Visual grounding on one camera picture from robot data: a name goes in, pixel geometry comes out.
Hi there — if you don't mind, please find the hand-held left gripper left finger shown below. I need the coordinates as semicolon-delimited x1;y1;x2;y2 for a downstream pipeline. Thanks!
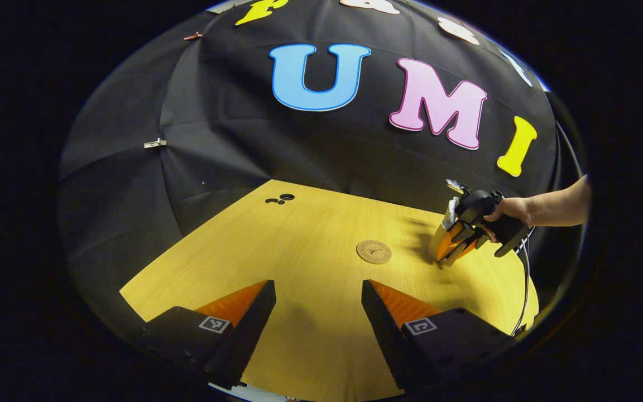
136;279;277;390

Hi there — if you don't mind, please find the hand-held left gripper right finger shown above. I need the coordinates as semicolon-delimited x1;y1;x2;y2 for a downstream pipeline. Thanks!
362;279;516;391

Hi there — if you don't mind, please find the round brown coaster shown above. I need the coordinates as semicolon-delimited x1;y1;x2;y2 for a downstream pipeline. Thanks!
356;240;392;265

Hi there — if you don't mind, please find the wooden desktop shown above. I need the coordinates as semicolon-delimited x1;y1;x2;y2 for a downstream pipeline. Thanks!
119;179;540;402

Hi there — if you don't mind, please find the black backdrop cloth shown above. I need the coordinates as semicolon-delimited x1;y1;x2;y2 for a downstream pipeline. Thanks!
56;0;587;313

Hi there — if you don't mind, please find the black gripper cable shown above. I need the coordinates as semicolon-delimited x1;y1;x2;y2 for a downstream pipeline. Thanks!
513;245;533;337

